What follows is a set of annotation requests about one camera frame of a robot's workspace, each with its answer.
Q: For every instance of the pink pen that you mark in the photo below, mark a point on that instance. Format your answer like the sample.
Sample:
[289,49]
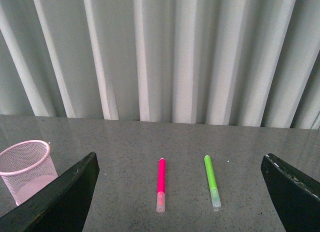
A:
[161,186]

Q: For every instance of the pink mesh cup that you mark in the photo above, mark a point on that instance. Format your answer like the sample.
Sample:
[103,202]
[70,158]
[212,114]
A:
[26,168]

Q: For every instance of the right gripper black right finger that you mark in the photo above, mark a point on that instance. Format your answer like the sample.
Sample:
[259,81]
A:
[295,195]

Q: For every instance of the green pen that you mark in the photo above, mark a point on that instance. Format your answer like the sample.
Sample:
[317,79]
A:
[214,193]

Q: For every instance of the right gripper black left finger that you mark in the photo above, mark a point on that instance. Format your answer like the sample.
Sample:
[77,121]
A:
[62,205]

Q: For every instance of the grey pleated curtain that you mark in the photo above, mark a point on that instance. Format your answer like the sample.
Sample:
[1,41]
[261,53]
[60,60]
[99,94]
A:
[219,62]

